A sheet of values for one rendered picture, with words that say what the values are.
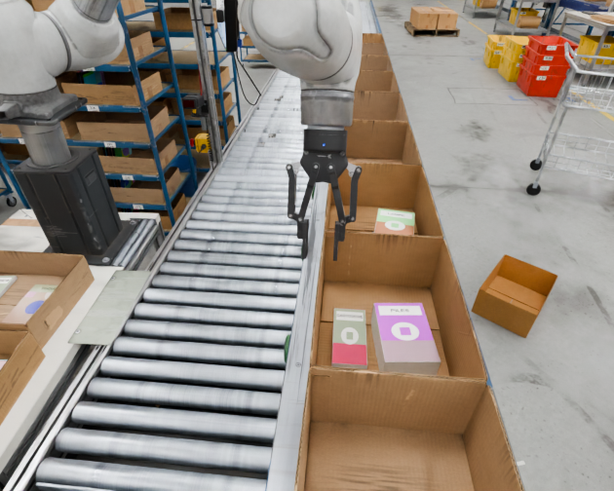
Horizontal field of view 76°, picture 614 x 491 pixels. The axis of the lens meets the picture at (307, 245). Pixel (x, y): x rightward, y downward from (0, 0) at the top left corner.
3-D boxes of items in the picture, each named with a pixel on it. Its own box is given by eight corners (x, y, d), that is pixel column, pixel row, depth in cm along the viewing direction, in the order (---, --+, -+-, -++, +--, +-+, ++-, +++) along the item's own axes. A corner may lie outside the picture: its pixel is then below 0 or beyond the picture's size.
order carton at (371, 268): (321, 281, 106) (323, 230, 96) (432, 288, 104) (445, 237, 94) (307, 420, 75) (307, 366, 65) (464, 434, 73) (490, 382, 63)
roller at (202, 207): (198, 209, 168) (196, 200, 165) (318, 216, 164) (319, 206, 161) (194, 216, 164) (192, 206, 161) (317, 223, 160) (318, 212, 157)
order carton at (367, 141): (333, 158, 168) (335, 118, 157) (402, 161, 166) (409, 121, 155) (328, 206, 137) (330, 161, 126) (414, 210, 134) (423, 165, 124)
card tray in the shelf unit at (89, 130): (81, 139, 219) (74, 122, 213) (107, 120, 243) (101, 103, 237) (151, 141, 217) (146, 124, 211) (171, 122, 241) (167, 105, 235)
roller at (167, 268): (163, 269, 137) (159, 258, 134) (310, 279, 133) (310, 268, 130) (157, 279, 134) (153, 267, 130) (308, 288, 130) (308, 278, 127)
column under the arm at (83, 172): (34, 263, 132) (-15, 175, 112) (74, 220, 153) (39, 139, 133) (109, 266, 131) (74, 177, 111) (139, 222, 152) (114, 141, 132)
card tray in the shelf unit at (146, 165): (93, 170, 233) (87, 155, 227) (119, 149, 257) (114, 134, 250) (157, 174, 228) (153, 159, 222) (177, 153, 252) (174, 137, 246)
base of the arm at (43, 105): (-31, 121, 102) (-42, 99, 98) (19, 95, 119) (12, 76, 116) (40, 125, 102) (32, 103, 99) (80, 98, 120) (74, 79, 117)
